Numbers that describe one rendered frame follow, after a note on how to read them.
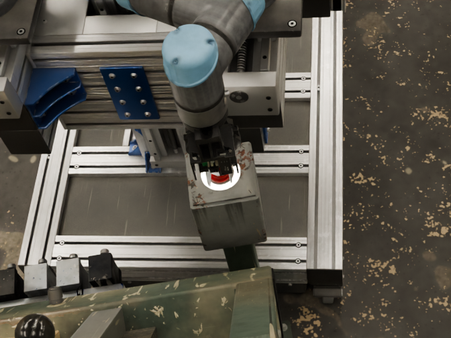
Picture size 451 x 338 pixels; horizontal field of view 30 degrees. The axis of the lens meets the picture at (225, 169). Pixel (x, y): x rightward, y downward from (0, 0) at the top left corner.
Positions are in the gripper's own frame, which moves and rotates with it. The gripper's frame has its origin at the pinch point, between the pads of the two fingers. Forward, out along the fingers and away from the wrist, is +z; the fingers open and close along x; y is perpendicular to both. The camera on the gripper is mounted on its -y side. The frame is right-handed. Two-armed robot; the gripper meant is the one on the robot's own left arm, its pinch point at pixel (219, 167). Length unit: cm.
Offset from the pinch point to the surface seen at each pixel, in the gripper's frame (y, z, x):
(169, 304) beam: 21.3, 5.3, -11.3
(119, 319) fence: 23.7, 2.6, -19.1
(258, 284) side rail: 22.3, 0.8, 3.7
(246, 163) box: -1.0, 2.0, 4.6
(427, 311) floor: -4, 95, 44
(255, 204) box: 5.9, 4.4, 5.0
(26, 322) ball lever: 45, -49, -17
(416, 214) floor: -33, 95, 48
